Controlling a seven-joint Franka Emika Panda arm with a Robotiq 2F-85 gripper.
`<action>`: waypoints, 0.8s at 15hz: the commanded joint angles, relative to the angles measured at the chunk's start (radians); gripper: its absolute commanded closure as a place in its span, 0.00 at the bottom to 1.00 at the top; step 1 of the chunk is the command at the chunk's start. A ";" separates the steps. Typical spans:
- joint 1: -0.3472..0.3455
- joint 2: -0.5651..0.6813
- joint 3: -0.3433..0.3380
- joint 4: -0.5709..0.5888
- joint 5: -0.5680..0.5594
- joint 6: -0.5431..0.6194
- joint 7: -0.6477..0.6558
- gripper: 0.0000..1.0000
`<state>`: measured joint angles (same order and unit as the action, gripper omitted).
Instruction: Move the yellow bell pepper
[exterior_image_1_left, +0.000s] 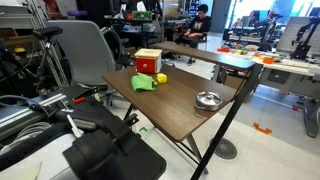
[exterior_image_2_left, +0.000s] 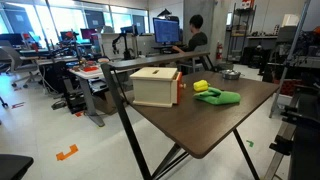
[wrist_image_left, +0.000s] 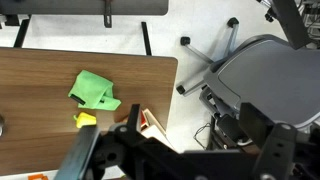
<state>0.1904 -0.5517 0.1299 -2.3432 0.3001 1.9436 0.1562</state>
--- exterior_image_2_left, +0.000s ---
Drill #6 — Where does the yellow bell pepper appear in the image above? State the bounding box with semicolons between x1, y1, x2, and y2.
192;79;210;93

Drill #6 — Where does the wooden box with red drawer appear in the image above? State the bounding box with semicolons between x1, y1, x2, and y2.
129;66;187;108

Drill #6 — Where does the brown folding table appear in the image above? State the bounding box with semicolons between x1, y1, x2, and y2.
100;51;261;180

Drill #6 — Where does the white partition panel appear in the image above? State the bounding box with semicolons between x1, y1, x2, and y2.
99;32;158;59

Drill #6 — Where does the computer monitor with blue screen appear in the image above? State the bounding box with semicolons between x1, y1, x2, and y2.
152;17;181;45

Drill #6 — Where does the green cloth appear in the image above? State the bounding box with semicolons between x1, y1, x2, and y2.
193;86;242;106

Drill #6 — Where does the seated person in black shirt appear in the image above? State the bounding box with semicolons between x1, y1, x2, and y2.
172;14;209;54

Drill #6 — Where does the red fire extinguisher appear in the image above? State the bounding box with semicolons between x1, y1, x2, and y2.
215;41;224;61

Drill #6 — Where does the silver metal pot with lid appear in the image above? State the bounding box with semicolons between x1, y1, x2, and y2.
220;69;242;81

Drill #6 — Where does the white height-adjustable desk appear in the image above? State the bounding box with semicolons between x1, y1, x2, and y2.
68;64;129;128

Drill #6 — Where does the red tray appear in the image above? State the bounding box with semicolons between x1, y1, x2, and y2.
82;65;100;73

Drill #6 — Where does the metal shelving rack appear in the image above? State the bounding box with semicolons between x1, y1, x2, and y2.
228;3;255;63

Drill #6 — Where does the red and black robot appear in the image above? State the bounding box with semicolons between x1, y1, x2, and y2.
59;30;84;66

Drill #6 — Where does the orange floor tape mark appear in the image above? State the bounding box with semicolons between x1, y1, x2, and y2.
55;143;79;162

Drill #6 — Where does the silver tripod pole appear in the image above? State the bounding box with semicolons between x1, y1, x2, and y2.
269;0;313;118

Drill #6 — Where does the grey office chair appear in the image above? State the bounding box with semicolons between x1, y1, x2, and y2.
0;39;43;89

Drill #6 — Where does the black equipment stand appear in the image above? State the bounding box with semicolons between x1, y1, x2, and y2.
268;74;320;180

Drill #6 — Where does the black seat corner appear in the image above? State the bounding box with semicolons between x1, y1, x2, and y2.
0;154;35;180

